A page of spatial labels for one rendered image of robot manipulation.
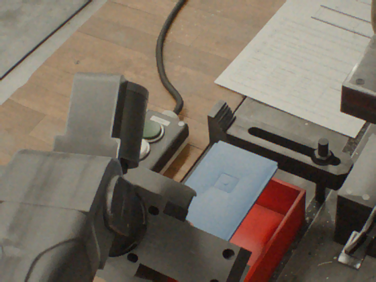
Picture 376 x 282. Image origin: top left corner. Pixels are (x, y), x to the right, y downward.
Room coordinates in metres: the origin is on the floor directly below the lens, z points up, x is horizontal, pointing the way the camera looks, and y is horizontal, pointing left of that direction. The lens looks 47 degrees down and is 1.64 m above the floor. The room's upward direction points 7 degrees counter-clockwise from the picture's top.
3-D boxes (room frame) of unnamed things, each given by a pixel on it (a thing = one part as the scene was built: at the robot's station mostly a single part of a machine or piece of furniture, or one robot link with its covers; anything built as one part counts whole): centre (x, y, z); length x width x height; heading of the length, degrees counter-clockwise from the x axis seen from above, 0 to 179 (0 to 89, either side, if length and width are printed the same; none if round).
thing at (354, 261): (0.45, -0.16, 0.98); 0.07 x 0.02 x 0.01; 144
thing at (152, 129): (0.69, 0.05, 0.93); 0.03 x 0.03 x 0.02
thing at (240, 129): (0.60, -0.11, 0.95); 0.15 x 0.03 x 0.10; 54
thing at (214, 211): (0.50, -0.02, 1.02); 0.15 x 0.07 x 0.03; 144
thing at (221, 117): (0.64, -0.06, 0.95); 0.06 x 0.03 x 0.09; 54
